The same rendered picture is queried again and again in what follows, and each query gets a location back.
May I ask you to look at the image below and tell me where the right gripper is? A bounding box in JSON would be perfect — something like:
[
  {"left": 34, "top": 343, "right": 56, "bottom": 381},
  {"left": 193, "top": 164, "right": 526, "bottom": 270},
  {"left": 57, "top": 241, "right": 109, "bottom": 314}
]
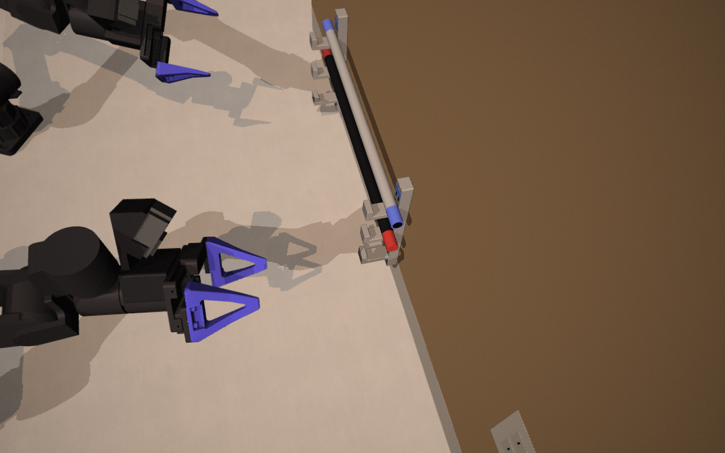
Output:
[{"left": 120, "top": 237, "right": 267, "bottom": 343}]

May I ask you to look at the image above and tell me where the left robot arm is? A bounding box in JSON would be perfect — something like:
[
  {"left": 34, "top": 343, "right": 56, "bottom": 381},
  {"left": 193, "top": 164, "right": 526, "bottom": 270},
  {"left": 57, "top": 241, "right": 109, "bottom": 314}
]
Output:
[{"left": 0, "top": 0, "right": 146, "bottom": 156}]

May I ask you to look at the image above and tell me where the grey metal bar with blue ends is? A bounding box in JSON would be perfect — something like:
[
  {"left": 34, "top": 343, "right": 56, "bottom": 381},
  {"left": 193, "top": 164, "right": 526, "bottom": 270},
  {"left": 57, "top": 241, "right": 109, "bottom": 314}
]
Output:
[{"left": 322, "top": 19, "right": 404, "bottom": 229}]

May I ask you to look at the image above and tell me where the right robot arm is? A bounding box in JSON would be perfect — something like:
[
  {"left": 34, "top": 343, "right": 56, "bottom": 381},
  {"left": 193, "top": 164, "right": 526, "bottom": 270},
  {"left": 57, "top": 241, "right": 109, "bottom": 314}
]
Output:
[{"left": 0, "top": 198, "right": 181, "bottom": 348}]

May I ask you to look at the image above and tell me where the black bar with red ends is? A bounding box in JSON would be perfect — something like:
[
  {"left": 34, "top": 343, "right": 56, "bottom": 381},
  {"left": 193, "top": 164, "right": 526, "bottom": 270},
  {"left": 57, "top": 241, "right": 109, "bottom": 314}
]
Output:
[{"left": 321, "top": 49, "right": 398, "bottom": 252}]

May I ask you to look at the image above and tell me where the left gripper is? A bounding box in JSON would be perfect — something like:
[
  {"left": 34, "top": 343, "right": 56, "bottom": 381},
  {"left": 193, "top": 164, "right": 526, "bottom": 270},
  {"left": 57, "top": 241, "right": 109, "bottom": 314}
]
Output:
[{"left": 140, "top": 0, "right": 218, "bottom": 83}]

